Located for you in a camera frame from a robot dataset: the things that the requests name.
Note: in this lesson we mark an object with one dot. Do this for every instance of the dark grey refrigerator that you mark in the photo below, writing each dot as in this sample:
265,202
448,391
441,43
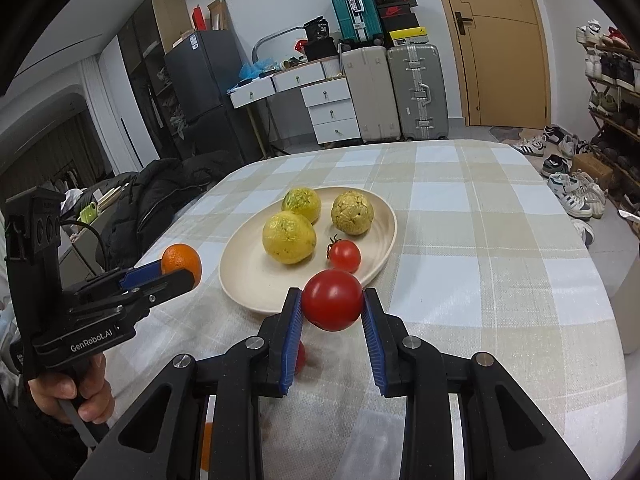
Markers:
200,75

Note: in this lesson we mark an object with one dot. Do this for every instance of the white wardrobe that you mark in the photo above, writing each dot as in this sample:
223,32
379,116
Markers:
117,110

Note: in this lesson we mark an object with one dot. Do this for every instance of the red and black shoe box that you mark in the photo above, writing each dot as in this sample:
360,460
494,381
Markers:
395,11

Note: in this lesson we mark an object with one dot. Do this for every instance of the blue plastic bag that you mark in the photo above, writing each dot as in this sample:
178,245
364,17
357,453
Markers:
255,69

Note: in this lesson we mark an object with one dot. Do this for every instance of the black jacket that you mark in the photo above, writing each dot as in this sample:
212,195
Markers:
145,200

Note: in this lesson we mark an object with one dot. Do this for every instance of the small red tomato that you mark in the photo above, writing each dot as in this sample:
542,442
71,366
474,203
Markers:
300,357

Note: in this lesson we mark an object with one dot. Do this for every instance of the wrinkled yellow passion fruit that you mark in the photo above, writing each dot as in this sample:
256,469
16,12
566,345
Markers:
352,212

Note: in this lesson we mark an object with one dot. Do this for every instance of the wooden door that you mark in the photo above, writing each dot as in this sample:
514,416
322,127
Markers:
500,60

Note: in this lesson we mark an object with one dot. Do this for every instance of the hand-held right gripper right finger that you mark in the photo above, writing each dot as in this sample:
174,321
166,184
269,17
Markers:
372,340

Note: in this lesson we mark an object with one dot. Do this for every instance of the black bag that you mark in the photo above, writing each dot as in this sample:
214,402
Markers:
320,51

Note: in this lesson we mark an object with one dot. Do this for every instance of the person's left forearm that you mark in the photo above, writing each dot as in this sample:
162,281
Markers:
35,452

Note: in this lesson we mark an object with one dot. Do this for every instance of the tall wooden cabinet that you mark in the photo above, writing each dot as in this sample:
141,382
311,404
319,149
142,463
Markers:
170,15

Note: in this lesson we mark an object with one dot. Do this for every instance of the large red tomato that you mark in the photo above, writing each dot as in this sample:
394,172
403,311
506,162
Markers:
332,300

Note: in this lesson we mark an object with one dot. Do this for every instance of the grey door mat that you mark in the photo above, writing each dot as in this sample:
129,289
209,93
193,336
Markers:
505,133

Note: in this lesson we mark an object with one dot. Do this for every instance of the wooden shoe rack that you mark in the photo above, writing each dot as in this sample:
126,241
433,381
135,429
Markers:
615,125

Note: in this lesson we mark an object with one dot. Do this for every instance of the yellow and black box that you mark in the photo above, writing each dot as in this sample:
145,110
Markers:
407,36

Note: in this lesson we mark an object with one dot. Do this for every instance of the beige checked tablecloth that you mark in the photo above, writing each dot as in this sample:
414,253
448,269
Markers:
475,260

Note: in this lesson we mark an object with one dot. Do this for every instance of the green mug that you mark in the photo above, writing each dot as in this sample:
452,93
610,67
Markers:
88,213

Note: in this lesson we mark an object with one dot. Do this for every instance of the small black box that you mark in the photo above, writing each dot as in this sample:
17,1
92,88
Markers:
317,30

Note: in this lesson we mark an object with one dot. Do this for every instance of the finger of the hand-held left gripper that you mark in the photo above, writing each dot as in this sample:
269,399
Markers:
141,275
167,286

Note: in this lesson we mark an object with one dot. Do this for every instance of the cream round plate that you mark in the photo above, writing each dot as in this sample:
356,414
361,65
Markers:
250,270

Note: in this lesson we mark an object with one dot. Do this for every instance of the open cardboard box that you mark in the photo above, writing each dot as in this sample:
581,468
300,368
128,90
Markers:
219,15

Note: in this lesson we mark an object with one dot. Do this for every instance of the orange mandarin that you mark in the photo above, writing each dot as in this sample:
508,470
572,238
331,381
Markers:
205,447
180,257

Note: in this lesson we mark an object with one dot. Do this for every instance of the rows of assorted shoes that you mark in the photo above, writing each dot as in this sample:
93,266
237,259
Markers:
607,67

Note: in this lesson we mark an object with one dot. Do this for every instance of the pile of white sneakers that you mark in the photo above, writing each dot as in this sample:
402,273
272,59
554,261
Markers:
570,190

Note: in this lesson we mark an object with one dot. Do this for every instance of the teal suitcase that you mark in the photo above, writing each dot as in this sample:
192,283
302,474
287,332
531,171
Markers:
342,5

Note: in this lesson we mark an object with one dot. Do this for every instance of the brown cardboard box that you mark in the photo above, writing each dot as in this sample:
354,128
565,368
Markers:
592,170

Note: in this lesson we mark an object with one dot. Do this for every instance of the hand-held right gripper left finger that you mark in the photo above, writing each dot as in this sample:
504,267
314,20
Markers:
292,340

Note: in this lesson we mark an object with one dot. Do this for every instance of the silver suitcase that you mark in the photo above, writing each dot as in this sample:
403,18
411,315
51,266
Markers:
402,95

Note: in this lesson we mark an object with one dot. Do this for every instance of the red tomato with green stem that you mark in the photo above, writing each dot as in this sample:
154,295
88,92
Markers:
345,256

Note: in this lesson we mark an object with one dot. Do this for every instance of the person's left hand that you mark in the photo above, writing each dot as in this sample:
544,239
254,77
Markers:
50,391

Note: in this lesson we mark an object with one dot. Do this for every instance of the white desk with drawers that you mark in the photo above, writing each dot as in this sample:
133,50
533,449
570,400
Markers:
330,110

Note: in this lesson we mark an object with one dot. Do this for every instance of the beige suitcase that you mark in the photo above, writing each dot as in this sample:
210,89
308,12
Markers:
370,95

